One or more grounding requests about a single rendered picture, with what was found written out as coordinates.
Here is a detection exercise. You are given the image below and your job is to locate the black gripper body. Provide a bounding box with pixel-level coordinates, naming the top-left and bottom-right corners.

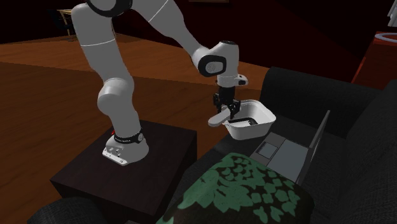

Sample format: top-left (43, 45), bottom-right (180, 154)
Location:
top-left (216, 85), bottom-right (237, 107)

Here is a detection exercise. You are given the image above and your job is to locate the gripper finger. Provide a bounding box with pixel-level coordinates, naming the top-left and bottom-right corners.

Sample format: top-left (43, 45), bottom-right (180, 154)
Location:
top-left (212, 93), bottom-right (229, 115)
top-left (228, 99), bottom-right (242, 120)

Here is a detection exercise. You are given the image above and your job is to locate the black framed phone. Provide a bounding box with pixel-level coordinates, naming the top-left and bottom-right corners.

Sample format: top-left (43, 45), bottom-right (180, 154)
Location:
top-left (229, 116), bottom-right (258, 128)

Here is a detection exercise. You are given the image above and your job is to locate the grey oblong remote control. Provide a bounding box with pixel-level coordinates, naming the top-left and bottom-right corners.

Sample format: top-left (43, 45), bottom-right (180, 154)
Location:
top-left (207, 111), bottom-right (232, 129)

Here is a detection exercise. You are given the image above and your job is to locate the white square bowl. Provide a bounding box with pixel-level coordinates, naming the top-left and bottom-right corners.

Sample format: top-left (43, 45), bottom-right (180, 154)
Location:
top-left (222, 99), bottom-right (277, 141)

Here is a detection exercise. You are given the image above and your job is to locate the grey open laptop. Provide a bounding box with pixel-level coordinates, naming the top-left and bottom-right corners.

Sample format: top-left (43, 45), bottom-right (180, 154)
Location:
top-left (249, 109), bottom-right (331, 186)

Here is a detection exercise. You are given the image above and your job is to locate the green patterned dark cushion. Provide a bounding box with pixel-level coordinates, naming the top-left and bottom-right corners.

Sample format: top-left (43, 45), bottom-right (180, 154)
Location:
top-left (156, 151), bottom-right (316, 224)

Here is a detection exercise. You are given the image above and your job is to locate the dark robot stand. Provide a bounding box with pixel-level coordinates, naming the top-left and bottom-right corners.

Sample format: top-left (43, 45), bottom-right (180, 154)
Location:
top-left (49, 118), bottom-right (199, 224)

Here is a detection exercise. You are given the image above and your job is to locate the black fabric sofa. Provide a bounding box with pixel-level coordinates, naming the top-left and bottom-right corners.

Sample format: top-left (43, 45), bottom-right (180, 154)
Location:
top-left (27, 66), bottom-right (397, 224)

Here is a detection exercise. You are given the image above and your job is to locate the red cabinet with white plate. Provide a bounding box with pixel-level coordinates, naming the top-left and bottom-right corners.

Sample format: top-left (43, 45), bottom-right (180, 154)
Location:
top-left (351, 31), bottom-right (397, 92)

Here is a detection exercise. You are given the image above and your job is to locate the wooden chair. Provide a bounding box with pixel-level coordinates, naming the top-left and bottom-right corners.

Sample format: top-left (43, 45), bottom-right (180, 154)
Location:
top-left (57, 8), bottom-right (78, 42)

